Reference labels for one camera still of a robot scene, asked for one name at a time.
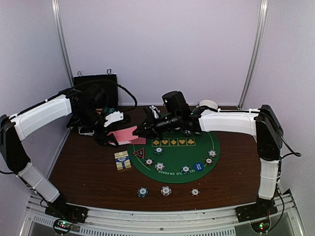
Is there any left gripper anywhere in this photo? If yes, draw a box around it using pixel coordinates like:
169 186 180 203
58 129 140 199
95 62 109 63
75 106 119 148

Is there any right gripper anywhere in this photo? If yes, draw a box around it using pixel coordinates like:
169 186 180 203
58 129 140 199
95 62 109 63
133 112 181 140

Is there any red card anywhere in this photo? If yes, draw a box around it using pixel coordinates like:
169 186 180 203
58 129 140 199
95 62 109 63
130 137 146 145

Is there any red playing card deck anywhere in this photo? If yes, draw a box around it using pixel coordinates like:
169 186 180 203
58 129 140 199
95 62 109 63
108 126 138 145

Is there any blue tan chip stack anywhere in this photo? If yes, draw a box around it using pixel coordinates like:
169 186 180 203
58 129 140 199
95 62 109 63
160 186 172 196

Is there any green blue chip stack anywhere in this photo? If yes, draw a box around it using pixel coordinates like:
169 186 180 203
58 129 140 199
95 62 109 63
137 187 149 198

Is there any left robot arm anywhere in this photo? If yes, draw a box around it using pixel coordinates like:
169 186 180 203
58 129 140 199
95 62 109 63
0 83 137 218

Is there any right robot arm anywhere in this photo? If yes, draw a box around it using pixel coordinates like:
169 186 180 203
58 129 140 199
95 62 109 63
133 91 288 217

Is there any teal chip row in case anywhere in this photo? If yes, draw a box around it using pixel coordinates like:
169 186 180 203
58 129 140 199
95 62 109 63
101 107 116 116

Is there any black red triangle token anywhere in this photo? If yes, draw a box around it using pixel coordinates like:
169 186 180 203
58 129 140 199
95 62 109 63
133 148 145 159

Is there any green round poker mat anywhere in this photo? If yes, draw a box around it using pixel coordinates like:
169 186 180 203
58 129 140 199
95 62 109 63
127 130 221 184

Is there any black poker chip case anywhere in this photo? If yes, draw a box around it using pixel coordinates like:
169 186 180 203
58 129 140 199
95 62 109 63
66 69 119 135

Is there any gold card deck box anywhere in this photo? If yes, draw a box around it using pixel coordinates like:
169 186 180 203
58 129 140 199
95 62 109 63
114 150 131 171

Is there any white ceramic upper bowl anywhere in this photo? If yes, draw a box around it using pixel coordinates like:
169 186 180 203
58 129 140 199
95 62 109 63
198 100 218 110

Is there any blue round blind button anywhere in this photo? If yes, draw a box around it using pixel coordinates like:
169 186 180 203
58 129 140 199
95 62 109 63
193 162 204 172

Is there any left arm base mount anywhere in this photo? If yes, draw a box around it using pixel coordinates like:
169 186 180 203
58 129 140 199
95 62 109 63
45 204 88 223

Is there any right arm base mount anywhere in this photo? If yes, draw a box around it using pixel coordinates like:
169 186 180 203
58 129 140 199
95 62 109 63
235 204 278 222

